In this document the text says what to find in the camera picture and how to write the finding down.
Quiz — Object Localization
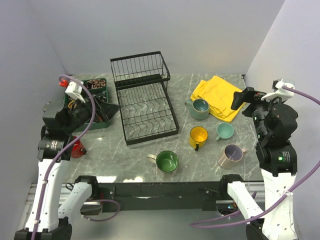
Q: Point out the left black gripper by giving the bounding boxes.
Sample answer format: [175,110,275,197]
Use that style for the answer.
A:
[63,93,121,133]

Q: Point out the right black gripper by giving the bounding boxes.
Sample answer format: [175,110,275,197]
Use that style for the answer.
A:
[230,84,281,138]

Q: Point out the blue-green speckled ceramic mug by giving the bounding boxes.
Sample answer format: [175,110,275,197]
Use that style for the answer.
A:
[184,98,210,121]

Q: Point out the red mug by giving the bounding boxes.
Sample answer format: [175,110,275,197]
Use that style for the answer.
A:
[71,140,87,159]

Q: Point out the yellow mug black handle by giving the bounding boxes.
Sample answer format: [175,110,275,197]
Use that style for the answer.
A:
[189,126,209,152]

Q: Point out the white floral mug green inside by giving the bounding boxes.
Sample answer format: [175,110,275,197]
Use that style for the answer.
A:
[146,150,180,176]

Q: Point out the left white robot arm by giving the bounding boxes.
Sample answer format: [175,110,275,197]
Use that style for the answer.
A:
[14,96,121,240]

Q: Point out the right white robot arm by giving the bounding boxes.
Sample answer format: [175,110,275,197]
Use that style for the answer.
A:
[219,87,298,240]

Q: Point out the folded yellow cloth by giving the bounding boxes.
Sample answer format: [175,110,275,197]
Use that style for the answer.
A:
[190,75,246,123]

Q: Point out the green compartment tray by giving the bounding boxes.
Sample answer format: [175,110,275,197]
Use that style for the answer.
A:
[64,77,112,133]

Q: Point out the brown white rolled band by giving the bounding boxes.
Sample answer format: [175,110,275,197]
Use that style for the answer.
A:
[86,78,107,90]

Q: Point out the small teal cup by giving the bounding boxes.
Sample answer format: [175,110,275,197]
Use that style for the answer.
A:
[216,122,234,141]

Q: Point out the pink mug lilac inside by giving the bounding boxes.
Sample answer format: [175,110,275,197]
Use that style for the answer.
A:
[217,144,248,170]

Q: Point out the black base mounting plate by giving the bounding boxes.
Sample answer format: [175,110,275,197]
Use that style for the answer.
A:
[99,181,228,211]

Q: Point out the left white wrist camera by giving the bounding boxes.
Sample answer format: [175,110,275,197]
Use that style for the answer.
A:
[59,78,86,103]

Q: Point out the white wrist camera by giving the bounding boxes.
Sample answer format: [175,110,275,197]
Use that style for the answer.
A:
[59,78,86,103]
[261,78,295,102]

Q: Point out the black wire dish rack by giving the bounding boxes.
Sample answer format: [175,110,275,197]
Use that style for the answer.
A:
[110,51,180,146]

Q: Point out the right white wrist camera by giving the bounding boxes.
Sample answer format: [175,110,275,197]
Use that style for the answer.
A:
[261,78,295,102]

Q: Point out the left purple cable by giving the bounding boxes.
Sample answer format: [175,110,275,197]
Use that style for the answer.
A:
[29,74,121,240]

